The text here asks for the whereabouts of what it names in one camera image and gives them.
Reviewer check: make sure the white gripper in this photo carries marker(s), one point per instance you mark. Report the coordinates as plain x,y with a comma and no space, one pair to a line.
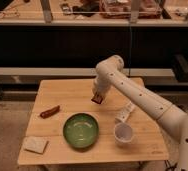
100,87

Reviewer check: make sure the brown rectangular eraser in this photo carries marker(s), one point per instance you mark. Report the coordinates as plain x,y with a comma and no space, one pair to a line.
97,99

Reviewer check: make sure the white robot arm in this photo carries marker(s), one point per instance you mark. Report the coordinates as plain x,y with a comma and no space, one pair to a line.
167,115

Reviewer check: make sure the green ceramic bowl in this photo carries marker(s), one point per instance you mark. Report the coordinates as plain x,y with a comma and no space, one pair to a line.
81,130

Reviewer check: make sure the white ceramic cup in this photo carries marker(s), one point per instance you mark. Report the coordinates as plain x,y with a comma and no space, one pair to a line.
123,134

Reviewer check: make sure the white tube bottle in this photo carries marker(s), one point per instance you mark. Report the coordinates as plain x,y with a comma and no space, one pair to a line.
125,112

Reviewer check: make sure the wooden table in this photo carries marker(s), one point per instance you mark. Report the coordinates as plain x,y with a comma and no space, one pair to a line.
74,96

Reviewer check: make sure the brown sausage toy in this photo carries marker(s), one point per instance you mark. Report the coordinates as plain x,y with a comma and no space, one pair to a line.
50,112

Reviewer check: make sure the black device on shelf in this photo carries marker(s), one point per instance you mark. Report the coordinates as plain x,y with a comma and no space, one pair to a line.
87,9

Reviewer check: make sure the red tray on shelf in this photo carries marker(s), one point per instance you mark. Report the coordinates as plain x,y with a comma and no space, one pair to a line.
122,8

